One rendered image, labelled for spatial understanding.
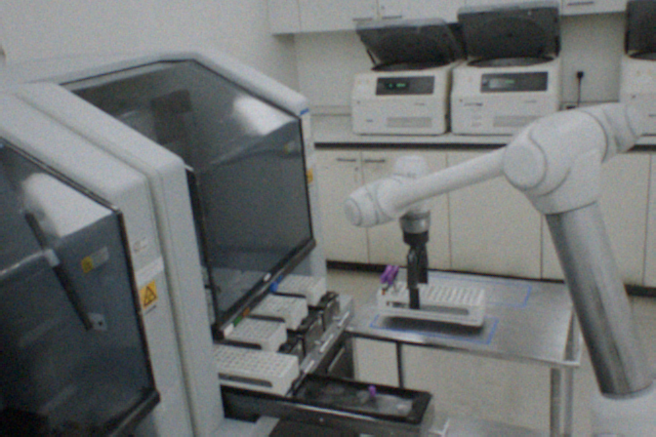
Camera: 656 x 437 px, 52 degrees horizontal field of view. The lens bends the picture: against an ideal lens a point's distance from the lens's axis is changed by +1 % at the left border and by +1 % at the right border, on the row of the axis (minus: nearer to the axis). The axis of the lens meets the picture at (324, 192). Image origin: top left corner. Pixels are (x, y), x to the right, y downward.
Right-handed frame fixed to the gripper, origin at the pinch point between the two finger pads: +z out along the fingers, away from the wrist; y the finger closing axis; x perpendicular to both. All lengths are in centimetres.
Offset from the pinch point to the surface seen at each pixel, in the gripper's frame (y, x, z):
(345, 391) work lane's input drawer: -37.1, 10.5, 9.9
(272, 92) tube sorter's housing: 15, 47, -58
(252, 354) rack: -36, 37, 4
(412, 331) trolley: -7.4, 0.6, 8.1
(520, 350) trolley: -10.7, -29.3, 8.4
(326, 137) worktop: 190, 104, -2
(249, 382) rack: -40, 36, 9
